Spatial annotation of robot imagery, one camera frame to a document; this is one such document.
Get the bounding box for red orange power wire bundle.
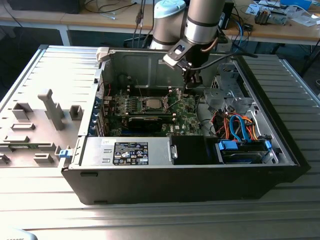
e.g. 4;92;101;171
211;111;230;137

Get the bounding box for grey rounded device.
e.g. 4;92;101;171
0;228;38;240

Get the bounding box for long black wire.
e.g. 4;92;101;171
186;84;213;137

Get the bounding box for thin metal locking lever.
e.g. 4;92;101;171
135;78;145;100

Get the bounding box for black plastic shroud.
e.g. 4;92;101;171
171;135;218;166

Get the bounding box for small white cable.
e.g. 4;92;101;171
101;11;117;21

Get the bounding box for black PC case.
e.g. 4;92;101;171
61;46;312;206

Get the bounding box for silver green CPU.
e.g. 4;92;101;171
145;98;162;109

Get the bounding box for black computer box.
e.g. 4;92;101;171
7;0;81;15

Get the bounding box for white paper sheets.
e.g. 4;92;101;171
287;7;320;27

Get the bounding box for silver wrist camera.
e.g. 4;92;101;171
162;41;192;69

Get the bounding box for blue box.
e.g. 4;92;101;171
279;0;313;10

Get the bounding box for green motherboard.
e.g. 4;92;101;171
107;93;203;137

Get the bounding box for blue plastic clip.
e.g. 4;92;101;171
59;148;73;159

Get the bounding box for thick black camera cable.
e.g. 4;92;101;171
189;52;258;70

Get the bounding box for hanging black cables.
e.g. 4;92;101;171
131;0;154;49

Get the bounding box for silver power supply unit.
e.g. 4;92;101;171
80;136;176;168

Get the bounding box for green RAM stick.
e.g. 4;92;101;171
9;142;55;151

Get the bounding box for black graphics card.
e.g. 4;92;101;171
127;115;163;133

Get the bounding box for upright black device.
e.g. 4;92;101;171
223;1;235;31

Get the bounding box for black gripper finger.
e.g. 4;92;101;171
183;69;204;91

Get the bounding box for short black fan wire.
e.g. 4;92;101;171
117;72;133;87

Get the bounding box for beige plastic case latch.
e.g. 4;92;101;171
96;46;112;63

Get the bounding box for black RAM slot bank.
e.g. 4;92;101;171
111;111;175;120
127;84;174;98

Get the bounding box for grey plastic parts rack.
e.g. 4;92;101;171
0;88;85;173

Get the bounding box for light wooden desk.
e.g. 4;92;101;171
0;0;156;47
224;0;320;76

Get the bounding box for CPU socket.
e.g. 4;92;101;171
140;96;170;112

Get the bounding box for orange data wire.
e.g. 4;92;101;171
246;116;262;141

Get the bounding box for silver metal drive cage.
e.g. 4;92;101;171
202;62;263;113

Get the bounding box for metal socket cover frame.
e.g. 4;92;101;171
163;87;183;111

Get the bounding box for finned metal heat sink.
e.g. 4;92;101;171
254;7;272;25

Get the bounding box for grey metal drive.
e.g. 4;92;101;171
269;8;288;25

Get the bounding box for hanging blue cable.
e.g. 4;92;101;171
233;18;247;55

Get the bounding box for blue data wire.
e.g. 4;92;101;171
229;114;248;145

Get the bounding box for thin red wire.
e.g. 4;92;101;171
98;83;113;98

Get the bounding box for hard disk in blue carrier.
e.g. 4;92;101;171
215;139;273;165

